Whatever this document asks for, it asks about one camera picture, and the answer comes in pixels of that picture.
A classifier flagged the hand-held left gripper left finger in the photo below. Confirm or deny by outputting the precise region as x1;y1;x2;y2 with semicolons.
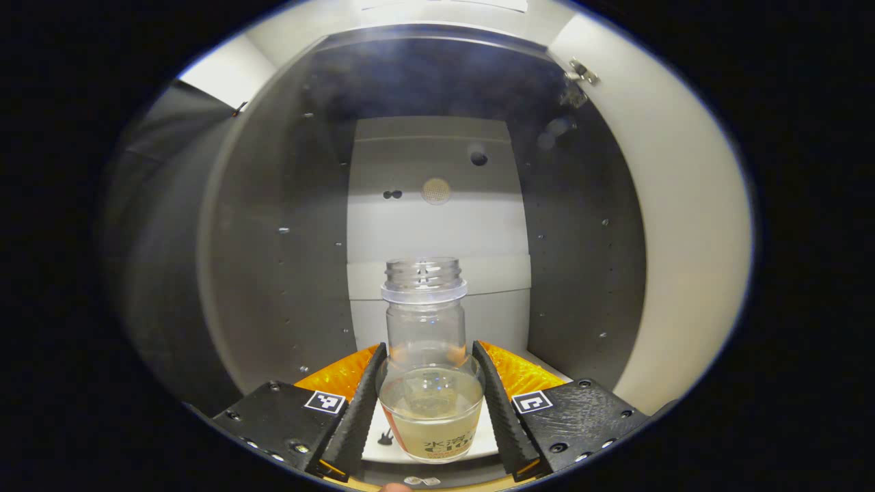
212;342;389;480

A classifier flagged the beige cabinet door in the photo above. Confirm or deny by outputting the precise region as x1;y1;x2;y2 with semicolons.
547;12;754;415

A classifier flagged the clear plastic bottle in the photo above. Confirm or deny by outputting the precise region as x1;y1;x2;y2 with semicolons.
376;256;487;465

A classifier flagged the metal cabinet hinge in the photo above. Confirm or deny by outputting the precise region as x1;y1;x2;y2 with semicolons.
565;57;602;88

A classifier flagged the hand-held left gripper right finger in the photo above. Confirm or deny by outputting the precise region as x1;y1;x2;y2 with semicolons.
472;340;651;480

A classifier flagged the dark grey cabinet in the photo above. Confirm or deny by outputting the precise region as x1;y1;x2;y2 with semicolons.
197;24;649;489

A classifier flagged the black backdrop cloth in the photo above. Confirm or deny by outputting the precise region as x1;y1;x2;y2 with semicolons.
103;79;243;414

